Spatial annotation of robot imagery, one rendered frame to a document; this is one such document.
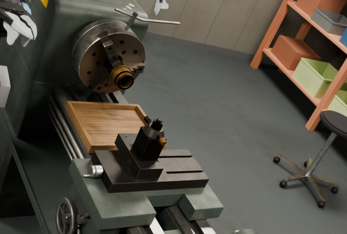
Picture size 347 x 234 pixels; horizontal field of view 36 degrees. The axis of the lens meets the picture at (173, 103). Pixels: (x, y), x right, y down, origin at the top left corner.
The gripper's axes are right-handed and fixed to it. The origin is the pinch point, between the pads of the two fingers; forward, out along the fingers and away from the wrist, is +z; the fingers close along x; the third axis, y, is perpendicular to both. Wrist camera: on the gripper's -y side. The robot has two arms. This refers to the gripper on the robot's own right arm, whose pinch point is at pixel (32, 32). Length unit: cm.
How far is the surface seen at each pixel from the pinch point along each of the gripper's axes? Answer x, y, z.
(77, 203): -61, 73, -14
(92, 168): -56, 54, -12
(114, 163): -66, 52, -12
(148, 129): -69, 34, -8
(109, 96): -108, 58, -64
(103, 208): -53, 59, 3
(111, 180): -59, 53, -4
